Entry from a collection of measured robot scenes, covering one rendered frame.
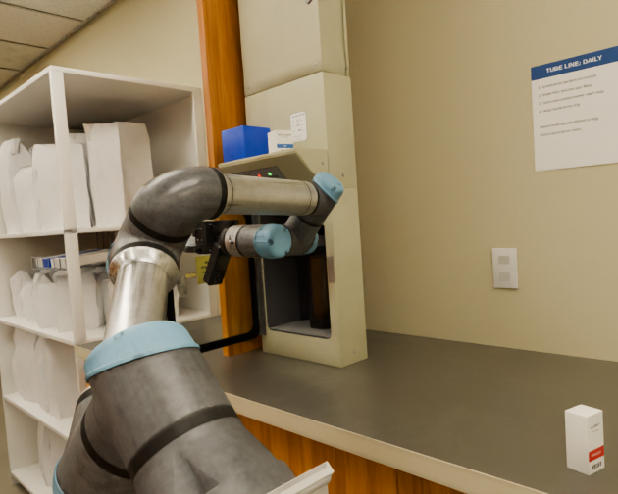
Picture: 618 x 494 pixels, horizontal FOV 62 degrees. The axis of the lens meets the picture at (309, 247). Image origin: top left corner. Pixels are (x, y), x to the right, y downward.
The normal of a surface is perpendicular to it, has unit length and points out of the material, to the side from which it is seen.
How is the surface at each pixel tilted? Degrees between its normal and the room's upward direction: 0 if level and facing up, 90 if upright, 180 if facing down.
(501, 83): 90
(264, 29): 90
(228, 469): 27
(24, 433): 90
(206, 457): 31
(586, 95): 90
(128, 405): 69
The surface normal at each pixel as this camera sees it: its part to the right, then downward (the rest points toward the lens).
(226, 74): 0.71, -0.01
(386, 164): -0.70, 0.08
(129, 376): -0.19, -0.46
